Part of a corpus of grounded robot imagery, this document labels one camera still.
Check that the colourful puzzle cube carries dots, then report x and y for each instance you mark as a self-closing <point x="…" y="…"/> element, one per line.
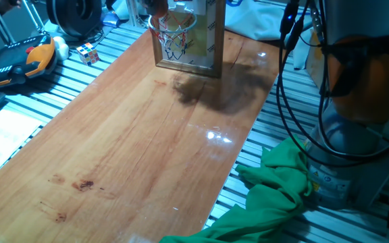
<point x="87" y="54"/>

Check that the white round figure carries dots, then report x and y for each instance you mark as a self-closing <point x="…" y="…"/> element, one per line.
<point x="61" y="47"/>

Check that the green cloth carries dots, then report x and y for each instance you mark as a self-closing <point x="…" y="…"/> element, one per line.
<point x="265" y="209"/>

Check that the wooden framed toy basketball hoop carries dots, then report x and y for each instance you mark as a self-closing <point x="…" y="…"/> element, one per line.
<point x="219" y="40"/>

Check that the white cloth with blue trim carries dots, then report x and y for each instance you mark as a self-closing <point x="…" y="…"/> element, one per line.
<point x="248" y="17"/>

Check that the white paper sheet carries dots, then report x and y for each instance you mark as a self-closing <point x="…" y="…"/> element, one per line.
<point x="8" y="135"/>

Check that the aluminium frame post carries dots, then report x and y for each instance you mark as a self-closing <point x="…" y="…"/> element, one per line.
<point x="132" y="13"/>

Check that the wooden board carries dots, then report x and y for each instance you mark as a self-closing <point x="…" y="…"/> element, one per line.
<point x="113" y="168"/>

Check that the black filament spool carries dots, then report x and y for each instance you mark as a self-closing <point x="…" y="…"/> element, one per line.
<point x="73" y="15"/>

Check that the thin grey metal rod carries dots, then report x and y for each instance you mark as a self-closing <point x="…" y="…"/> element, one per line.
<point x="30" y="15"/>

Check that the blue purple packet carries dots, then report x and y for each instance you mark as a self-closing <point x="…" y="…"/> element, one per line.
<point x="111" y="19"/>

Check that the black orange teach pendant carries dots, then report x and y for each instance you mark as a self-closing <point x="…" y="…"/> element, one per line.
<point x="15" y="60"/>

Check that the small orange toy basketball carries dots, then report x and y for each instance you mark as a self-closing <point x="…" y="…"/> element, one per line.
<point x="157" y="7"/>

